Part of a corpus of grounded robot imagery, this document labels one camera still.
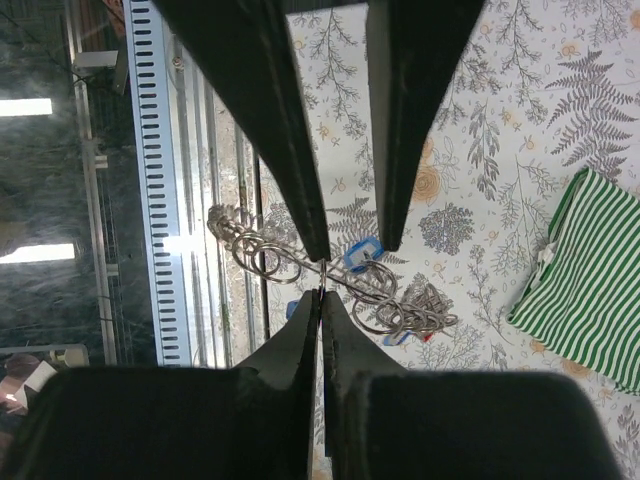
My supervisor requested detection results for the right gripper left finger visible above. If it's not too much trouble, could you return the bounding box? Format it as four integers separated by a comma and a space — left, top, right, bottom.
1, 290, 320, 479

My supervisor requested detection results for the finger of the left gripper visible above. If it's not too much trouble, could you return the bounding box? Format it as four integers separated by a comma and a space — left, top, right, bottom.
155, 1, 330, 261
365, 0, 484, 251

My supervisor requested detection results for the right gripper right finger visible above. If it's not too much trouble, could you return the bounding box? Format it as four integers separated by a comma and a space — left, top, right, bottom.
322, 292, 621, 479

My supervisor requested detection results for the key with blue tag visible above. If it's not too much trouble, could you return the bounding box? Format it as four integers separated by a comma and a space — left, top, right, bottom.
343, 236, 385, 273

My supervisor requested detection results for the blue key tag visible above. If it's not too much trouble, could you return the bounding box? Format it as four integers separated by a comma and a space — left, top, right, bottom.
285, 300, 299, 320

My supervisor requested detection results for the green striped cloth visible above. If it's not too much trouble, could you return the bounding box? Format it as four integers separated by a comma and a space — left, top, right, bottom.
507, 168, 639, 394

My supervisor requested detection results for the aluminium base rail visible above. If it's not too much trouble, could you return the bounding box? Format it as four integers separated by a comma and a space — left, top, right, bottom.
62, 0, 274, 369

